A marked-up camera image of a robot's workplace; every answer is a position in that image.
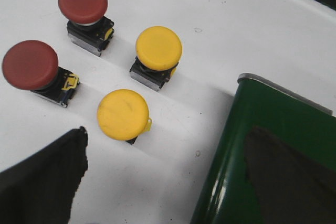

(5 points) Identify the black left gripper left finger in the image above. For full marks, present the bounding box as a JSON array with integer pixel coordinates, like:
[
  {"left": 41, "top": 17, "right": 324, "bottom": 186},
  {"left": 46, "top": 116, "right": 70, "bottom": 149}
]
[{"left": 1, "top": 127, "right": 88, "bottom": 223}]

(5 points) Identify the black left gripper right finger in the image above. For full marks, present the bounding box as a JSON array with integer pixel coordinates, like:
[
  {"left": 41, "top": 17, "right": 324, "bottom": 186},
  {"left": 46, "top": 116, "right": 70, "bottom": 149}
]
[{"left": 244, "top": 126, "right": 335, "bottom": 223}]

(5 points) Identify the yellow mushroom push button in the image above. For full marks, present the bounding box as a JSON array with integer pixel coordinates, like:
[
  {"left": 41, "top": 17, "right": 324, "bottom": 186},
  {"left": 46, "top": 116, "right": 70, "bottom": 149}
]
[
  {"left": 129, "top": 26, "right": 182, "bottom": 91},
  {"left": 97, "top": 89, "right": 152, "bottom": 145}
]

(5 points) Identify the red mushroom push button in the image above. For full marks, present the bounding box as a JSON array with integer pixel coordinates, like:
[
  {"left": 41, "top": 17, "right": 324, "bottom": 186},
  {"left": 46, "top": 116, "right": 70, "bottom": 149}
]
[
  {"left": 2, "top": 39, "right": 81, "bottom": 108},
  {"left": 58, "top": 0, "right": 114, "bottom": 57}
]

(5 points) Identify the green conveyor belt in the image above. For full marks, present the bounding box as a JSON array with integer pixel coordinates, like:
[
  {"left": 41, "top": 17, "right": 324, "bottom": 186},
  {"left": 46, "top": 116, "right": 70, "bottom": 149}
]
[{"left": 191, "top": 80, "right": 335, "bottom": 223}]

